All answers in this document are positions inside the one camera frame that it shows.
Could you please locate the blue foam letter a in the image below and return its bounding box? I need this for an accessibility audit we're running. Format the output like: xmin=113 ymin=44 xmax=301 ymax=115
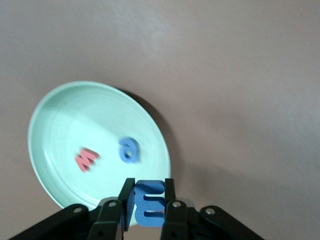
xmin=117 ymin=136 xmax=141 ymax=164

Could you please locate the green plate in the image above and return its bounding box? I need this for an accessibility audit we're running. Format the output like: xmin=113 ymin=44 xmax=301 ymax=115
xmin=27 ymin=80 xmax=173 ymax=228

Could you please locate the red foam letter w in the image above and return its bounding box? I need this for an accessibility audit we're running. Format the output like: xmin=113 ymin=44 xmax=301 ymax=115
xmin=74 ymin=147 xmax=100 ymax=174

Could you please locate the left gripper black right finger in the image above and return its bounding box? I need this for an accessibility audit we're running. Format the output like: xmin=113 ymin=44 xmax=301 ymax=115
xmin=159 ymin=177 xmax=266 ymax=240

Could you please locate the blue foam letter m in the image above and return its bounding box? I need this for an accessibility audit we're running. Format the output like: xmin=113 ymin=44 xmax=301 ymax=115
xmin=133 ymin=179 xmax=167 ymax=228

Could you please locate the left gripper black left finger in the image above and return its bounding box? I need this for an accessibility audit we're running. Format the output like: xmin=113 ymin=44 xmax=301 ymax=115
xmin=7 ymin=177 xmax=137 ymax=240

